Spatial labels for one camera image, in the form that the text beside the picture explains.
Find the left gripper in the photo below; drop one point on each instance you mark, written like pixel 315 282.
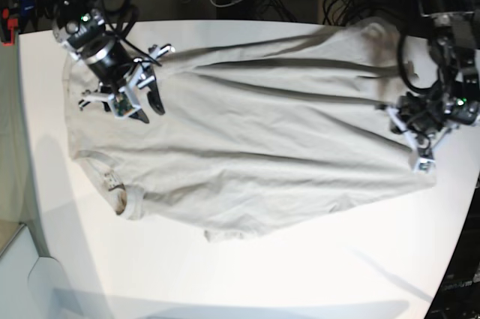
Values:
pixel 421 123

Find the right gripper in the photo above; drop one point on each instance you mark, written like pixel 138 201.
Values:
pixel 115 68

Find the beige t-shirt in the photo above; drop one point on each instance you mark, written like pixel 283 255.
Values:
pixel 256 137

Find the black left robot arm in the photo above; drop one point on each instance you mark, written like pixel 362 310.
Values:
pixel 452 47

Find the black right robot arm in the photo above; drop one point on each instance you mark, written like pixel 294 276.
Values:
pixel 98 37

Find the red black clamp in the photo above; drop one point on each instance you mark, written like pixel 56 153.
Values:
pixel 10 22

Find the white cabinet corner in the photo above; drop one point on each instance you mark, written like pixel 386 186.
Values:
pixel 38 287

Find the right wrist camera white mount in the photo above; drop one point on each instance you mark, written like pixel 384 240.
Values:
pixel 125 103

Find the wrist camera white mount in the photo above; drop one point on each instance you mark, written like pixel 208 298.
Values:
pixel 422 160
pixel 125 103

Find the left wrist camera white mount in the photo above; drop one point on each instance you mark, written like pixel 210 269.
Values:
pixel 422 160

